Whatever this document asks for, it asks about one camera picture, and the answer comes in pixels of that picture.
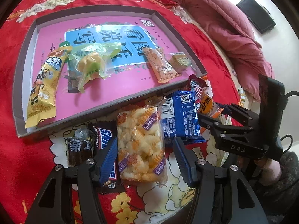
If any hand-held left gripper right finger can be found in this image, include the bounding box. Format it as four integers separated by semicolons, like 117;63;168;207
172;137;268;224

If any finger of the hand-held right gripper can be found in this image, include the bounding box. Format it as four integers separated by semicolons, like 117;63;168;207
198;113;254;136
216;102;255;126

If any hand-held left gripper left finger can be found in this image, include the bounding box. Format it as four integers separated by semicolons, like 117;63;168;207
24;136;118;224

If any orange label snack packet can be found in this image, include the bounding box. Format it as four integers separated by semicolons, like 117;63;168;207
197;93;225;122

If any blue cookie packet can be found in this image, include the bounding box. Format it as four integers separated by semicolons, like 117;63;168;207
161;91;206;145

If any brown chocolate bar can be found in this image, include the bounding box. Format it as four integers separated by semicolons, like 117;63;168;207
89;125;122;189

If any small dark brown candy packet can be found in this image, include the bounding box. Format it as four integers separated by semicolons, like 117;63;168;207
67;128;94;166

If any clear puffed rice packet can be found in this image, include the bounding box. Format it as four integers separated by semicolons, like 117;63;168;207
116;98;169;187

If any red swirl candy packet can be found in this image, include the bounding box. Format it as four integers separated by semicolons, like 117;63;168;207
188;73;211;98

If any small green cake packet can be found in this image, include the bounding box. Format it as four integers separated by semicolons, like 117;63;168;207
168;52;195;73

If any pink cardboard box tray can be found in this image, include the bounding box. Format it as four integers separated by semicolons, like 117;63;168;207
14;6;208;138

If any beige biscuit packet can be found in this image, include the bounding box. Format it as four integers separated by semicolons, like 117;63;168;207
142;47;182;84

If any long yellow snack packet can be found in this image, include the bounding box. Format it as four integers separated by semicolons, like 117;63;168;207
25;41;72;129

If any green translucent pastry packet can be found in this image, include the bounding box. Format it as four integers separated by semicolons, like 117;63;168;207
68;41;122;94

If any person's right hand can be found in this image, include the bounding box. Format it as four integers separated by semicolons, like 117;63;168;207
256;160;282;186

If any yellow green snack packet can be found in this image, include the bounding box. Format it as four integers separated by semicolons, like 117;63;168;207
237;86;246;105

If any person's dark patterned clothing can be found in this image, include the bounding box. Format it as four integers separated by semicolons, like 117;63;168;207
264;152;299;206

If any red floral blanket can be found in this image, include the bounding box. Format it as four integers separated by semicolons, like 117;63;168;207
0;0;241;224

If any pink quilted comforter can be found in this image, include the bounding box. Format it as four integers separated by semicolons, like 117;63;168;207
151;0;274;102

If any black flat screen monitor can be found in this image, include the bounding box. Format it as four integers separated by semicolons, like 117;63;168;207
236;0;276;34

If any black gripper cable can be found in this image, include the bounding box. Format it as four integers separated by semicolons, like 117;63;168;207
279;90;299;151

